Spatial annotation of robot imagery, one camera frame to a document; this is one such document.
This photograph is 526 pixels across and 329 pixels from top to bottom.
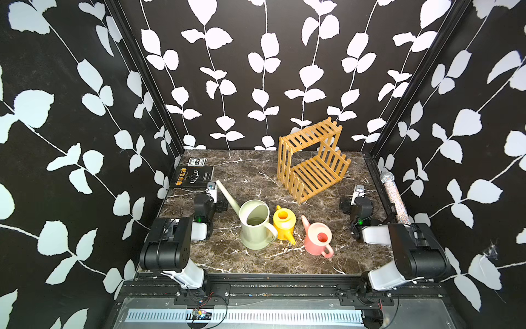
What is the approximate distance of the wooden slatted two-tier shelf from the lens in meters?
0.90

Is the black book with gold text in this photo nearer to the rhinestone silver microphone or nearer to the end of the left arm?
the end of the left arm

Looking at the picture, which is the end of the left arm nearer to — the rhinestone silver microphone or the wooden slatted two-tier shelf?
the wooden slatted two-tier shelf
